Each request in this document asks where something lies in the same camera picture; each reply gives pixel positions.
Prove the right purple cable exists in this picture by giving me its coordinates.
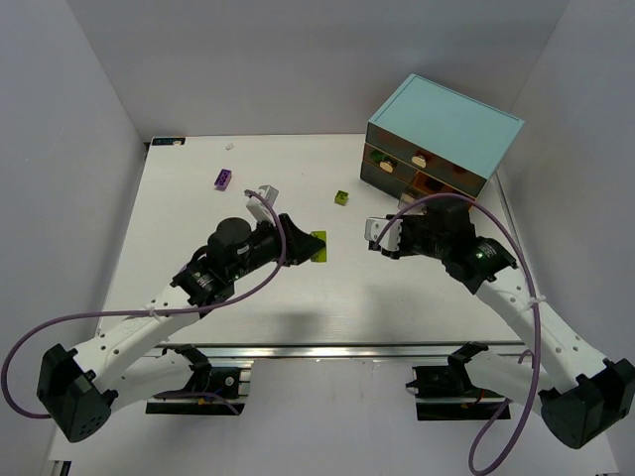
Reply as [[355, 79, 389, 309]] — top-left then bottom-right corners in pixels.
[[371, 192, 542, 475]]

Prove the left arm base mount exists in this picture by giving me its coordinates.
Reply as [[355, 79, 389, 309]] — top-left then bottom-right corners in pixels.
[[145, 344, 250, 417]]

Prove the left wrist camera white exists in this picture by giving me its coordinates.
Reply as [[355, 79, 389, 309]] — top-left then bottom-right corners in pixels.
[[246, 184, 279, 224]]

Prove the purple lego brick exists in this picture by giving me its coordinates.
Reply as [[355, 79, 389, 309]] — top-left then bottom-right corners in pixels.
[[213, 169, 232, 191]]

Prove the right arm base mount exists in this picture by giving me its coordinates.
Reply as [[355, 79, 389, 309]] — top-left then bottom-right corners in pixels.
[[406, 342, 504, 421]]

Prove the lime L-shaped lego brick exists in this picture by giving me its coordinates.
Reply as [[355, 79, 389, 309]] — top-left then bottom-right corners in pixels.
[[308, 230, 329, 264]]

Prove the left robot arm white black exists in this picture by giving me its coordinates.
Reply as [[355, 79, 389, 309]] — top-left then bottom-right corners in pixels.
[[37, 213, 325, 443]]

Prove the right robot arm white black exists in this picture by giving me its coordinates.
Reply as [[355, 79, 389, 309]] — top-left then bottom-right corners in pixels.
[[364, 193, 634, 449]]

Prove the lime small lego brick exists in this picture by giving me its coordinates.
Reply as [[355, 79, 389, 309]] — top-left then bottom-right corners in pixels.
[[334, 190, 349, 206]]

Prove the transparent drawer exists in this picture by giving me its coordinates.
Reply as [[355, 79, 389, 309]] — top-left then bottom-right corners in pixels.
[[398, 173, 455, 210], [366, 124, 486, 189], [360, 144, 418, 197]]

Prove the teal drawer cabinet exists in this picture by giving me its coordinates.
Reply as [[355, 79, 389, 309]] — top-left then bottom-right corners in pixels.
[[367, 74, 524, 199]]

